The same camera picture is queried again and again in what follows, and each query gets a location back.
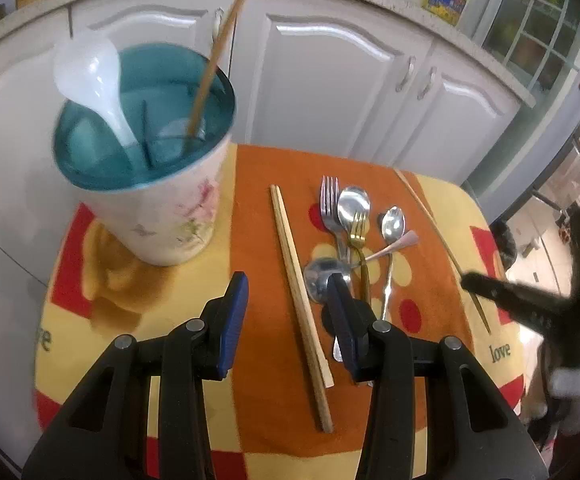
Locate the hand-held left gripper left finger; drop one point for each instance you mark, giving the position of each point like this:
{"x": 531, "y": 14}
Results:
{"x": 232, "y": 330}

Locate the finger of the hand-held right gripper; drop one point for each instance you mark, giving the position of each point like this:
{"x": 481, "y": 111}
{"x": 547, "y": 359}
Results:
{"x": 514, "y": 300}

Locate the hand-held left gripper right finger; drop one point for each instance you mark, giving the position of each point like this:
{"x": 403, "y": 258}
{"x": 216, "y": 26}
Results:
{"x": 342, "y": 325}

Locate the gold fork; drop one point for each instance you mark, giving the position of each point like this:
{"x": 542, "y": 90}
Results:
{"x": 358, "y": 232}

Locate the small silver spoon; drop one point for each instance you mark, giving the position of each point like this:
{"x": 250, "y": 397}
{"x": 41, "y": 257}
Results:
{"x": 393, "y": 227}

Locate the thin wooden chopstick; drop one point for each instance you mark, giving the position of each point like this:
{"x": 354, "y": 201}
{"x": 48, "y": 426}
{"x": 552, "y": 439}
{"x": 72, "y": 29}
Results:
{"x": 429, "y": 222}

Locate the silver fork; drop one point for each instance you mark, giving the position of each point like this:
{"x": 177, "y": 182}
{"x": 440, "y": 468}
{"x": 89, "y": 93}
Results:
{"x": 330, "y": 205}

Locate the large silver spoon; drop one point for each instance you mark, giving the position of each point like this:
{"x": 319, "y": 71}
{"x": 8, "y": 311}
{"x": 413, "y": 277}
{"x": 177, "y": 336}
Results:
{"x": 353, "y": 202}

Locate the floral cup with teal inside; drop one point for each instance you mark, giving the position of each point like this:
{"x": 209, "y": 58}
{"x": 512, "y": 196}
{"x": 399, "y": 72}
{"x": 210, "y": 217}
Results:
{"x": 170, "y": 210}

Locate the orange yellow red printed mat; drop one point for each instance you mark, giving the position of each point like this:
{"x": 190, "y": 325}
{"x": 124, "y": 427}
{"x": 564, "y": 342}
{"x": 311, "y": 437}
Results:
{"x": 265, "y": 240}

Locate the white cabinet door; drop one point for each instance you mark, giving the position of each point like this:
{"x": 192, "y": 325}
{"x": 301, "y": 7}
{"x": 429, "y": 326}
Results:
{"x": 464, "y": 125}
{"x": 160, "y": 20}
{"x": 0, "y": 185}
{"x": 320, "y": 95}

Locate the grey glass-paned door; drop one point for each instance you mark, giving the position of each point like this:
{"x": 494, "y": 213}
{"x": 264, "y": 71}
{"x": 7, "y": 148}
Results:
{"x": 534, "y": 25}

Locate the long wooden chopstick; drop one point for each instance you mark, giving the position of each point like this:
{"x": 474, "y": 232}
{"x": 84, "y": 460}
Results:
{"x": 220, "y": 40}

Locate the white plastic spoon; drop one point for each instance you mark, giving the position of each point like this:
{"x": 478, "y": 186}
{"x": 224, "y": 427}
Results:
{"x": 87, "y": 72}

